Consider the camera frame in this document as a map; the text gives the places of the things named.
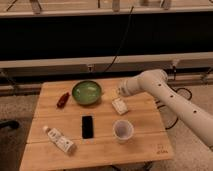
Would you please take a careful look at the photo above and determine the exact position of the white plastic bottle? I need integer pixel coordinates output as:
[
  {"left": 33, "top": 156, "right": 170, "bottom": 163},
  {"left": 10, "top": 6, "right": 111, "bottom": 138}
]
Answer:
[{"left": 43, "top": 126, "right": 75, "bottom": 155}]

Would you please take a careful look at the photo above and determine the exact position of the black hanging cable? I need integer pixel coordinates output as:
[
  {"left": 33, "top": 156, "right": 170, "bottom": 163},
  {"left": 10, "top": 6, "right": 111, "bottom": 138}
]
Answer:
[{"left": 104, "top": 4, "right": 136, "bottom": 73}]

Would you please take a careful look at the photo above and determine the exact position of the black smartphone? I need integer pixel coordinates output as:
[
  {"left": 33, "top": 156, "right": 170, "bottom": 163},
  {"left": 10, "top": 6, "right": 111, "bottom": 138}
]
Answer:
[{"left": 82, "top": 116, "right": 94, "bottom": 139}]

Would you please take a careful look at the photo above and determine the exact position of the white paper cup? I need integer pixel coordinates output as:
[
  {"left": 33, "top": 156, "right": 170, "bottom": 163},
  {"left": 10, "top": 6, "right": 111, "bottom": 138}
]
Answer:
[{"left": 113, "top": 120, "right": 134, "bottom": 143}]

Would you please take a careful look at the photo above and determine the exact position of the small white box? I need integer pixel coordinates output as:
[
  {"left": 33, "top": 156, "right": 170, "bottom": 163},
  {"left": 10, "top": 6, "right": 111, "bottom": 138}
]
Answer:
[{"left": 112, "top": 98, "right": 128, "bottom": 115}]

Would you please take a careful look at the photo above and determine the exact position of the green ceramic bowl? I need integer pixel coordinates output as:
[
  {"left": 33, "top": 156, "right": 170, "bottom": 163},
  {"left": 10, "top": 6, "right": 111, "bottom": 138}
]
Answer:
[{"left": 72, "top": 80, "right": 102, "bottom": 105}]

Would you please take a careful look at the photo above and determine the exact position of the black chair base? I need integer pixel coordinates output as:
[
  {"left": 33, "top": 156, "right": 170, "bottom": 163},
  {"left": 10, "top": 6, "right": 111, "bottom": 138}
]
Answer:
[{"left": 0, "top": 120, "right": 19, "bottom": 129}]

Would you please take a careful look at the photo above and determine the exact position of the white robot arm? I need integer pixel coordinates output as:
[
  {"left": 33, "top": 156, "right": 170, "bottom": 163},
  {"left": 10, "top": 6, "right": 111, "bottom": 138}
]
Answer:
[{"left": 118, "top": 69, "right": 213, "bottom": 151}]

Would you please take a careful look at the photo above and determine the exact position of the wooden table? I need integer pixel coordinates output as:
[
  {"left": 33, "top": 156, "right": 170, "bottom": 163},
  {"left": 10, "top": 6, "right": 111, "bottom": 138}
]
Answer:
[{"left": 20, "top": 78, "right": 173, "bottom": 171}]

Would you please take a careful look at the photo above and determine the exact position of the dark red small bottle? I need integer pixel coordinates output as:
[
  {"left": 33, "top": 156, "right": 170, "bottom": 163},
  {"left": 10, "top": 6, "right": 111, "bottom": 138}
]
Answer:
[{"left": 57, "top": 93, "right": 70, "bottom": 108}]

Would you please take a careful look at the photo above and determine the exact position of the black floor cable coil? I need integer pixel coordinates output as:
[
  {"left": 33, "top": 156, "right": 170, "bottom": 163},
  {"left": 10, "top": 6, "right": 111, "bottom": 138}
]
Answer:
[{"left": 154, "top": 86, "right": 193, "bottom": 130}]

